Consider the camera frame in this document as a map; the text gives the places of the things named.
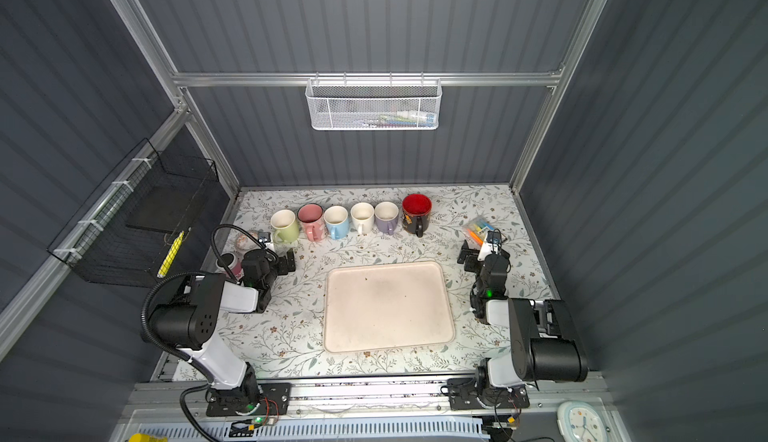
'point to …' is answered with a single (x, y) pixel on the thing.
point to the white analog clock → (580, 422)
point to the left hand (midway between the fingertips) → (274, 251)
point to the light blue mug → (336, 221)
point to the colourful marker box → (477, 229)
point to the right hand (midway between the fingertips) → (485, 245)
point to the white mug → (362, 214)
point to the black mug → (416, 213)
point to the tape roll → (245, 241)
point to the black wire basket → (129, 231)
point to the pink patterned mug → (312, 217)
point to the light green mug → (287, 229)
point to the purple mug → (387, 216)
